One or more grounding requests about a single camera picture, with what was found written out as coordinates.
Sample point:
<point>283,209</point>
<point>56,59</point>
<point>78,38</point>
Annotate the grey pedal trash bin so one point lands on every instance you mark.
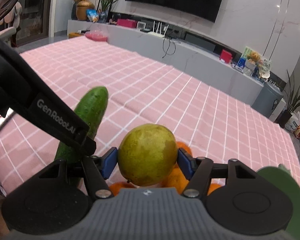
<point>267,100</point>

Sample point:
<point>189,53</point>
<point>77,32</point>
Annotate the grey tv console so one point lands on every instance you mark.
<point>194,61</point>

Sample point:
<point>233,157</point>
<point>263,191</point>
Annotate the green cucumber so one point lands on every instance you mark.
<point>91,110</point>

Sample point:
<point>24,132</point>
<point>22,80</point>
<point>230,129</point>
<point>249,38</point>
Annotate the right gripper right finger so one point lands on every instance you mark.
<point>235,196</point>

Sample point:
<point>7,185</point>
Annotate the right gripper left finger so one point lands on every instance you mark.
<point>60,195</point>

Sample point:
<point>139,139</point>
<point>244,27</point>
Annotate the floor potted plant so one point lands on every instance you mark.
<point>293,101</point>

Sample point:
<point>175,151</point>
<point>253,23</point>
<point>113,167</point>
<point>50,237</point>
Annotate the red box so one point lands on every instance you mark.
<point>225,56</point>

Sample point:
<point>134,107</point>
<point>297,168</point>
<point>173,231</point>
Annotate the white wifi router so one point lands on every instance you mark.
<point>159,29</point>

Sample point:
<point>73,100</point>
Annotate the pink checkered tablecloth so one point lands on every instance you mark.
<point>141,90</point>

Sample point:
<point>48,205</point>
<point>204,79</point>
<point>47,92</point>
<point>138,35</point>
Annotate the teddy bear toy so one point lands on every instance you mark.
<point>251,62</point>

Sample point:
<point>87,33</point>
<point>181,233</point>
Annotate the potted green plant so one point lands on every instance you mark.
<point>105,9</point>

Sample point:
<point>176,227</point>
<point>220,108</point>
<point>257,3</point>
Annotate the orange tangerine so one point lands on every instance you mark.
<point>175,179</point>

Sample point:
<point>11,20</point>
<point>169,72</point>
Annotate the yellow-green pear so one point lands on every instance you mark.
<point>147,154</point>

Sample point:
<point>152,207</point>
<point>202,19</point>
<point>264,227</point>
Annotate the green fruit bowl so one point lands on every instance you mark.
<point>280,177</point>

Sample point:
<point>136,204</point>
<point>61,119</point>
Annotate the golden vase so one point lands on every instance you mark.
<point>81,10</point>

